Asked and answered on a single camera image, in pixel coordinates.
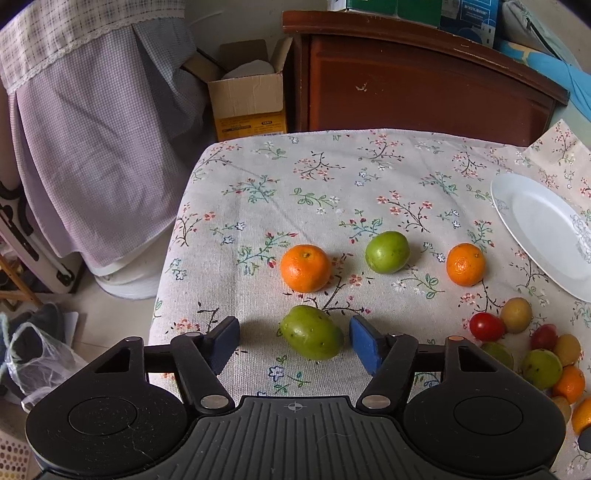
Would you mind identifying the blue carton box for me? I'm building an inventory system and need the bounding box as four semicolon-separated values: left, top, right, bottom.
440;0;500;48

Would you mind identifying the yellow-brown round fruit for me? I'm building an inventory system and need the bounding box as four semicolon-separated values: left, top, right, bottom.
500;297;533;334

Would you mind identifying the open cardboard box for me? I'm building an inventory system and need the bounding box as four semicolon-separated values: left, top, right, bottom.
184;37;293;141

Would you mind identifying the blue cartoon blanket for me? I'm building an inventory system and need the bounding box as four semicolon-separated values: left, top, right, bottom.
498;40;591;120

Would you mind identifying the oval green fruit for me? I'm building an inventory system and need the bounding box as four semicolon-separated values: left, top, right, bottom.
280;305;345;361

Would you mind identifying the small orange tangerine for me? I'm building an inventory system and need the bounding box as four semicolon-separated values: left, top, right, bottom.
446;243;486;287

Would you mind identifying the red cherry tomato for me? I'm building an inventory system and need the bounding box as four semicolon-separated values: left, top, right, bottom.
530;324;558;351
469;312;506;342

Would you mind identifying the dark wooden cabinet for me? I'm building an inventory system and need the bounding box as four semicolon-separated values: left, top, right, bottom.
281;10;569;146

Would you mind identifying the green carton box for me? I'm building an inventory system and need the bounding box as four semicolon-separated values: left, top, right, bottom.
342;0;442;28

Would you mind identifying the large orange tangerine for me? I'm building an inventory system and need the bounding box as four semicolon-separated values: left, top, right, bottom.
280;244;332;293

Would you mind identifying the purple checked fabric cover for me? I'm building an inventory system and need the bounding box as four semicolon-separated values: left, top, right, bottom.
0;0;209;301

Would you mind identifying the clear plastic bag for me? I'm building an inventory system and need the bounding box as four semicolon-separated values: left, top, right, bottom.
4;322;87;413

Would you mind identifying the round green fruit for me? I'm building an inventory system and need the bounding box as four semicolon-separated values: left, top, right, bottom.
365;231;411;274

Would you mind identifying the white ceramic plate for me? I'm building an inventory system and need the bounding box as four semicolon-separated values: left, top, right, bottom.
490;173;591;302

